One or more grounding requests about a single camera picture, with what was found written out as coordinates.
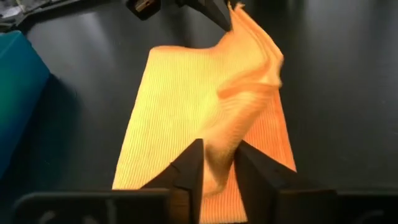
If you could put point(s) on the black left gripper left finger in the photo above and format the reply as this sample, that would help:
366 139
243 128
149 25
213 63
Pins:
186 174

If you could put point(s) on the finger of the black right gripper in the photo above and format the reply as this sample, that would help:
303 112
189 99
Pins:
214 9

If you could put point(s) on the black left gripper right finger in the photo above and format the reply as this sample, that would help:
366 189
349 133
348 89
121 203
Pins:
261 183

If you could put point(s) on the orange-yellow ribbed microfiber towel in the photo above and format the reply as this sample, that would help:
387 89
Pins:
180 99

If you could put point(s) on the blue plastic bin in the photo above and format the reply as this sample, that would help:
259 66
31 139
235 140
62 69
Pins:
18 93

